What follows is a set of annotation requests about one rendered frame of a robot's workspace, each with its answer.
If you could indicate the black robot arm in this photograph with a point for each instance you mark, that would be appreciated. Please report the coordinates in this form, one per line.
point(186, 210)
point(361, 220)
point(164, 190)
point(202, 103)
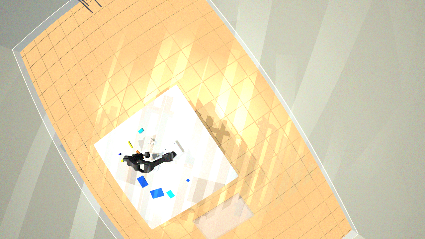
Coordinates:
point(148, 166)

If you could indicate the blue flat rectangular plate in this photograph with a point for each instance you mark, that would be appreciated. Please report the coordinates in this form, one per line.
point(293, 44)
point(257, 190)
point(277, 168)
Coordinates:
point(142, 181)

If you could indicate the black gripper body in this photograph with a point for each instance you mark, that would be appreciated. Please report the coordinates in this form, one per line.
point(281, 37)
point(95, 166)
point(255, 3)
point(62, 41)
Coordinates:
point(146, 154)

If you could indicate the blue flat square plate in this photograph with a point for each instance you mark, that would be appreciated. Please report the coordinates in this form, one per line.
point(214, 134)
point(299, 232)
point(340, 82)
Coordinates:
point(157, 193)

